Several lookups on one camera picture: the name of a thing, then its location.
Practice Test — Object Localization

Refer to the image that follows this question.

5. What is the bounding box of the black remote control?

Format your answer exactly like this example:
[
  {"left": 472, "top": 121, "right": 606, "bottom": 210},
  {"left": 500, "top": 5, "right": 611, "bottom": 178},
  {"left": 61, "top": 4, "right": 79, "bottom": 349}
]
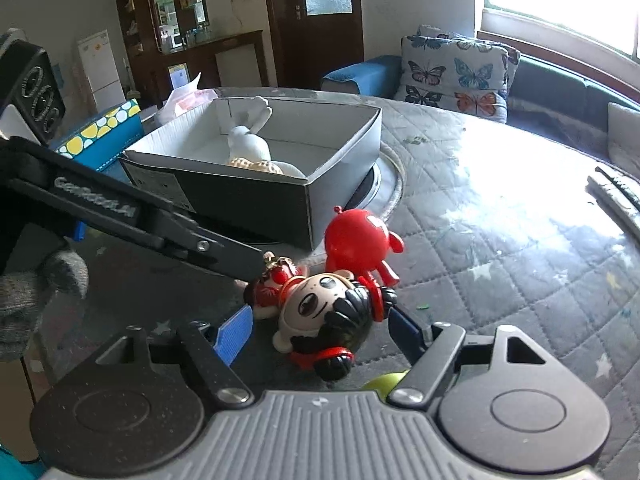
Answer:
[{"left": 584, "top": 164, "right": 640, "bottom": 237}]

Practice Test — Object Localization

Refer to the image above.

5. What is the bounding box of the dark sofa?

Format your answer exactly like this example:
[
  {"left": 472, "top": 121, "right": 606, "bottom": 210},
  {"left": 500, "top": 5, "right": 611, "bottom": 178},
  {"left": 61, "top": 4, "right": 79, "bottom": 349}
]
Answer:
[{"left": 504, "top": 54, "right": 640, "bottom": 165}]

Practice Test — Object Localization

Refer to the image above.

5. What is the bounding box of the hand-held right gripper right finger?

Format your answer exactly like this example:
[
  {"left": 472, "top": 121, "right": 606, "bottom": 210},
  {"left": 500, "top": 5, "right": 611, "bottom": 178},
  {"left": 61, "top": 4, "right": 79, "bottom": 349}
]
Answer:
[{"left": 387, "top": 306, "right": 552, "bottom": 409}]

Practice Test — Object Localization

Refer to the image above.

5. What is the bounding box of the dark wooden cabinet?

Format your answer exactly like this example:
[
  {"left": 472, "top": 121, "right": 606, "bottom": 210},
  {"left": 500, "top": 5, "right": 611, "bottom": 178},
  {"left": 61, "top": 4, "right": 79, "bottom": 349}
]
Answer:
[{"left": 114, "top": 0, "right": 278, "bottom": 108}]

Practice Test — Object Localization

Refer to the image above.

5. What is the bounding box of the blue sofa armrest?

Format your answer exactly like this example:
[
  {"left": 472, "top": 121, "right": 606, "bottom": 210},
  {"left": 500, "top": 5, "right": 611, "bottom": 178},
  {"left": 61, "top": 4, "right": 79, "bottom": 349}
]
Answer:
[{"left": 320, "top": 54, "right": 404, "bottom": 102}]

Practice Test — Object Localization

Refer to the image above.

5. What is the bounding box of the orange cream toy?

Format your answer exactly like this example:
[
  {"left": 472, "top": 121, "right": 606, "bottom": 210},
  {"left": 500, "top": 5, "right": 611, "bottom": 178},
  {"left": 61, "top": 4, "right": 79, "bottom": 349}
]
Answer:
[{"left": 228, "top": 156, "right": 284, "bottom": 177}]

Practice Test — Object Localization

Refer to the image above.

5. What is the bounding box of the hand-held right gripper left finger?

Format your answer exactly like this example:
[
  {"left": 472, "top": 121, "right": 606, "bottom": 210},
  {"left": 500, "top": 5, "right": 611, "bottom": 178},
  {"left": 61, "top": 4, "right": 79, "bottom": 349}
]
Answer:
[{"left": 96, "top": 306, "right": 257, "bottom": 407}]

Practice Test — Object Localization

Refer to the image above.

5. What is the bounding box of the grey cardboard box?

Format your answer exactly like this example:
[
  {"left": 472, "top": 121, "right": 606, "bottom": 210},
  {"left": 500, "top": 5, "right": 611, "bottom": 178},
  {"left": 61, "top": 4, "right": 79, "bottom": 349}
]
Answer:
[{"left": 118, "top": 94, "right": 384, "bottom": 252}]

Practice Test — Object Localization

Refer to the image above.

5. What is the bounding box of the white figurine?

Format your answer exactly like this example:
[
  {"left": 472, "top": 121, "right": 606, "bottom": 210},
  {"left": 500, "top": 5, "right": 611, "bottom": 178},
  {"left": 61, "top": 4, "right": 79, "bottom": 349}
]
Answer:
[{"left": 226, "top": 95, "right": 307, "bottom": 179}]

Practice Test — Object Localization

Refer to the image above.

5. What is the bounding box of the blue polka dot box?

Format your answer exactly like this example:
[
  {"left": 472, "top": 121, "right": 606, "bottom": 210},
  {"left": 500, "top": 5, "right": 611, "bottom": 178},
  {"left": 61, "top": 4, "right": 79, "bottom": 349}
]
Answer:
[{"left": 51, "top": 98, "right": 143, "bottom": 183}]

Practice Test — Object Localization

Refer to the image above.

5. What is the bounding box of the brown wooden door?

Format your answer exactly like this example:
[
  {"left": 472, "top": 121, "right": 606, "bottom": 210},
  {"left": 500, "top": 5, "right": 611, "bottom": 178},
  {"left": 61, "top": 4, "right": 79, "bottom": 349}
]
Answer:
[{"left": 261, "top": 0, "right": 365, "bottom": 92}]

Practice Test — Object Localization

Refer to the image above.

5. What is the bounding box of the white cushion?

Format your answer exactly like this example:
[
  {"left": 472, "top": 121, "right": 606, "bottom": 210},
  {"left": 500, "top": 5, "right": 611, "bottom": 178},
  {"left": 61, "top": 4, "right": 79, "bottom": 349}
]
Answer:
[{"left": 606, "top": 101, "right": 640, "bottom": 178}]

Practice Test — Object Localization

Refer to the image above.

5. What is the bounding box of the white refrigerator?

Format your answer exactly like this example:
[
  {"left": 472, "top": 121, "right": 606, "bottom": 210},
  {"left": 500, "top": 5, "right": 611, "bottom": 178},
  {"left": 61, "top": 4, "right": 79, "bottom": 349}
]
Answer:
[{"left": 76, "top": 29, "right": 127, "bottom": 110}]

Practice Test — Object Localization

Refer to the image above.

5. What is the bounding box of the grey quilted desktop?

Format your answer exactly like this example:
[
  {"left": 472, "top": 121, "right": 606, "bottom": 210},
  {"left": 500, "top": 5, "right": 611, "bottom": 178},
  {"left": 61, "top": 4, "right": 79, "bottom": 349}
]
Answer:
[{"left": 42, "top": 86, "right": 640, "bottom": 480}]

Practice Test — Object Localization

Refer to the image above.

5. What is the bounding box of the white plastic bag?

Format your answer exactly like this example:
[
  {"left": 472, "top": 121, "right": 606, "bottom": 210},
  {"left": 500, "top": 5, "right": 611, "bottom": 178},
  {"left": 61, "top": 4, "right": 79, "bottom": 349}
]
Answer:
[{"left": 153, "top": 72, "right": 220, "bottom": 127}]

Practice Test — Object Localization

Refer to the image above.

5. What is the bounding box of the butterfly print pillow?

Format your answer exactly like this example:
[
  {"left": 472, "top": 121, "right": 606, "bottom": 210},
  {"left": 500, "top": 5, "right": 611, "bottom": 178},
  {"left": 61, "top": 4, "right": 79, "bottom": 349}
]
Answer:
[{"left": 394, "top": 24, "right": 522, "bottom": 125}]

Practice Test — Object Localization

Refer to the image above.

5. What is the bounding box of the black-haired red doll toy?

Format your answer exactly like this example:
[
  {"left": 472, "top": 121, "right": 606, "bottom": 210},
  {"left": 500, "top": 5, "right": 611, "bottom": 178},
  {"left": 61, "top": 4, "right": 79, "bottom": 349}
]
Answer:
[{"left": 244, "top": 254, "right": 399, "bottom": 382}]

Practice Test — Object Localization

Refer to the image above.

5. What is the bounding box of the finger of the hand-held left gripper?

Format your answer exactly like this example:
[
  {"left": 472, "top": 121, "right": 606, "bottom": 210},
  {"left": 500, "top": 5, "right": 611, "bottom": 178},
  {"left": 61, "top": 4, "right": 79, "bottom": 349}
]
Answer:
[{"left": 149, "top": 204, "right": 267, "bottom": 282}]

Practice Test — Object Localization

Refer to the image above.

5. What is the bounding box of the red round toy figure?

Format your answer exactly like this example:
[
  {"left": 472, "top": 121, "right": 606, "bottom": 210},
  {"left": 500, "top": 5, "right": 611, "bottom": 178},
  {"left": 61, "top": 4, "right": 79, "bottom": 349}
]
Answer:
[{"left": 324, "top": 206, "right": 406, "bottom": 290}]

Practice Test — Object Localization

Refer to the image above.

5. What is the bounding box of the yellow-green ball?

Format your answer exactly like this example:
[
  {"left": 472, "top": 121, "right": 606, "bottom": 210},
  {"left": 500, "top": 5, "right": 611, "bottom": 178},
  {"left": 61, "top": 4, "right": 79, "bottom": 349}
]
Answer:
[{"left": 362, "top": 372, "right": 412, "bottom": 397}]

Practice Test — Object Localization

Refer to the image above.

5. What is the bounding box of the person's left hand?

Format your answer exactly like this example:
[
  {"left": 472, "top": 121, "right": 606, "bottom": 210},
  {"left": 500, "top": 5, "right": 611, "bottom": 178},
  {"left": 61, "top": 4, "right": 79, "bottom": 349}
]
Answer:
[{"left": 0, "top": 249, "right": 90, "bottom": 362}]

